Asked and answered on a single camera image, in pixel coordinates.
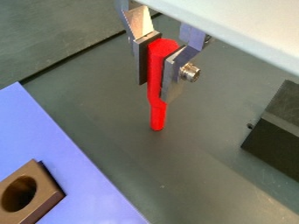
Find purple base board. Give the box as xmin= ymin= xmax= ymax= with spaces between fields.
xmin=0 ymin=83 xmax=147 ymax=224

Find black stepped block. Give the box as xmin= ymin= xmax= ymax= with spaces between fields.
xmin=242 ymin=80 xmax=299 ymax=182

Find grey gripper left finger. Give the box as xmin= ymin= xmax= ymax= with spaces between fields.
xmin=115 ymin=0 xmax=162 ymax=85

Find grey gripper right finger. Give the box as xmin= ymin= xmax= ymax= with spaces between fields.
xmin=161 ymin=24 xmax=206 ymax=103

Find brown L-shaped block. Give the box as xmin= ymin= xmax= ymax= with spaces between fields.
xmin=0 ymin=159 xmax=66 ymax=224

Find red hexagonal peg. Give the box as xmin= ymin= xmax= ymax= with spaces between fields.
xmin=147 ymin=38 xmax=179 ymax=131

